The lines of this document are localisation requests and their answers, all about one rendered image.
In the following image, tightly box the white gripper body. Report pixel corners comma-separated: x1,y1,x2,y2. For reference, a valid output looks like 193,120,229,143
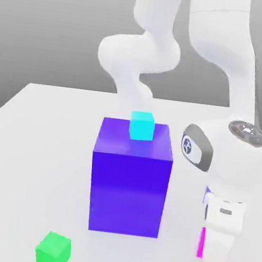
201,227,235,262

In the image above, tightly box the small magenta cube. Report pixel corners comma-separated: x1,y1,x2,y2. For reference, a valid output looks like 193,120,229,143
196,226,207,259

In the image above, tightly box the small cyan cube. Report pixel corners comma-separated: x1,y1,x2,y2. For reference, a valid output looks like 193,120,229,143
128,110,158,143

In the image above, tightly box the small green cube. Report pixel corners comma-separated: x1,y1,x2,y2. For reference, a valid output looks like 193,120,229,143
33,229,74,262

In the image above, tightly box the large purple box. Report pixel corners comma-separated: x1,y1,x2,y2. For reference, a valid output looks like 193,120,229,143
83,115,178,240

